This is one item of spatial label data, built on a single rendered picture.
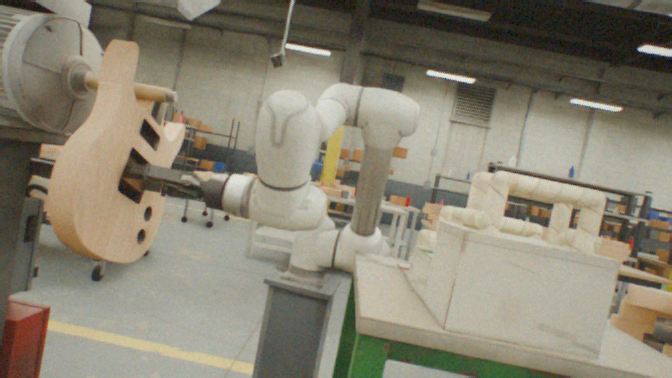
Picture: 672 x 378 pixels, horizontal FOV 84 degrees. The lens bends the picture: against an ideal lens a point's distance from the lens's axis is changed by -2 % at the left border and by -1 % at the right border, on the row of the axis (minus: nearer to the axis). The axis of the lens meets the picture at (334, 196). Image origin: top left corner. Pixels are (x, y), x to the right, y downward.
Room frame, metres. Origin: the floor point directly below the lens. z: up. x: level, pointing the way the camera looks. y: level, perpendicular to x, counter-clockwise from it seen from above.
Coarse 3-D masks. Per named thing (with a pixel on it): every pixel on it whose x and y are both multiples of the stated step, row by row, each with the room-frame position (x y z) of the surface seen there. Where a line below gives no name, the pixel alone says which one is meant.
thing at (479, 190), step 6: (474, 180) 0.72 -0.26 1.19; (480, 180) 0.71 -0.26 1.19; (474, 186) 0.72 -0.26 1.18; (480, 186) 0.71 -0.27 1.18; (486, 186) 0.71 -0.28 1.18; (474, 192) 0.72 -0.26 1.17; (480, 192) 0.71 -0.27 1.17; (486, 192) 0.71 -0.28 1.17; (474, 198) 0.71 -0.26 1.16; (480, 198) 0.71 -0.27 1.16; (486, 198) 0.72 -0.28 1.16; (468, 204) 0.72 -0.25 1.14; (474, 204) 0.71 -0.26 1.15; (480, 204) 0.71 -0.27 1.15; (480, 210) 0.71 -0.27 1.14
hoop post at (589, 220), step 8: (584, 208) 0.64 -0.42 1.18; (592, 208) 0.63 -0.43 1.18; (600, 208) 0.63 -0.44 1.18; (584, 216) 0.64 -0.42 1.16; (592, 216) 0.63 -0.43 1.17; (600, 216) 0.63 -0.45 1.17; (584, 224) 0.64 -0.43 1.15; (592, 224) 0.63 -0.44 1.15; (576, 232) 0.65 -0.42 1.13; (584, 232) 0.64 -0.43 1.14; (592, 232) 0.63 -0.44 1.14; (576, 240) 0.64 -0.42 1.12; (584, 240) 0.63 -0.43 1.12; (592, 240) 0.63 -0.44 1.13; (576, 248) 0.64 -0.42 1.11; (584, 248) 0.63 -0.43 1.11; (592, 248) 0.63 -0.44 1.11
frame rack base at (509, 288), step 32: (448, 224) 0.70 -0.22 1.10; (448, 256) 0.67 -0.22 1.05; (480, 256) 0.62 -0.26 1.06; (512, 256) 0.62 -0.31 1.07; (544, 256) 0.62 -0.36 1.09; (576, 256) 0.62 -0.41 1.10; (448, 288) 0.63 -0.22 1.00; (480, 288) 0.62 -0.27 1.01; (512, 288) 0.62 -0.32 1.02; (544, 288) 0.62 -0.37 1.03; (576, 288) 0.62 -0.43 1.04; (608, 288) 0.62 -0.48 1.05; (448, 320) 0.62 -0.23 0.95; (480, 320) 0.62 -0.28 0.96; (512, 320) 0.62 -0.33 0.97; (544, 320) 0.62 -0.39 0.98; (576, 320) 0.62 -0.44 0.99; (576, 352) 0.62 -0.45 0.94
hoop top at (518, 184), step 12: (504, 180) 0.63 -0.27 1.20; (516, 180) 0.63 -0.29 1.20; (528, 180) 0.63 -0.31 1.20; (540, 180) 0.63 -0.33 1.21; (516, 192) 0.64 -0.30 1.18; (528, 192) 0.63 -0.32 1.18; (540, 192) 0.63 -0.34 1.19; (552, 192) 0.63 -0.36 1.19; (564, 192) 0.63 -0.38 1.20; (576, 192) 0.63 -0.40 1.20; (588, 192) 0.63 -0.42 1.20; (600, 192) 0.64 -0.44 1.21; (576, 204) 0.64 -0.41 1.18; (588, 204) 0.63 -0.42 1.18
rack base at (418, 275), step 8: (416, 248) 0.90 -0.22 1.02; (424, 248) 0.88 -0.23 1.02; (432, 248) 0.91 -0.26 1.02; (416, 256) 0.88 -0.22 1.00; (424, 256) 0.82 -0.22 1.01; (416, 264) 0.87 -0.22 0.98; (424, 264) 0.80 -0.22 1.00; (416, 272) 0.85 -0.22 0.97; (424, 272) 0.79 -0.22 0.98; (408, 280) 0.91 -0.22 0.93; (416, 280) 0.84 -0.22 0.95; (424, 280) 0.78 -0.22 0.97; (416, 288) 0.83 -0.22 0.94; (424, 288) 0.77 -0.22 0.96
